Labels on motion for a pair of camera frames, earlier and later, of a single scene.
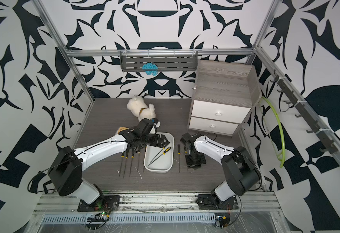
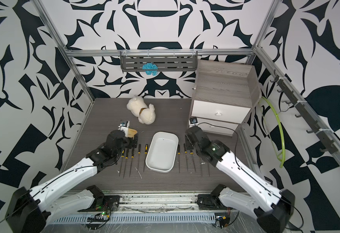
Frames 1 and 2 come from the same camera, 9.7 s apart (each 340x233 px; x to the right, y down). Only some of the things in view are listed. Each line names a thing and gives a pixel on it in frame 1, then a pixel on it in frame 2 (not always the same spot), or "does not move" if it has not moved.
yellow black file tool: (144, 155) does not move
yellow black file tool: (132, 157) does not move
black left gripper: (157, 143) → (131, 143)
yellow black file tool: (126, 158) does not move
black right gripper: (193, 166) → (187, 141)
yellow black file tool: (139, 152) does not move
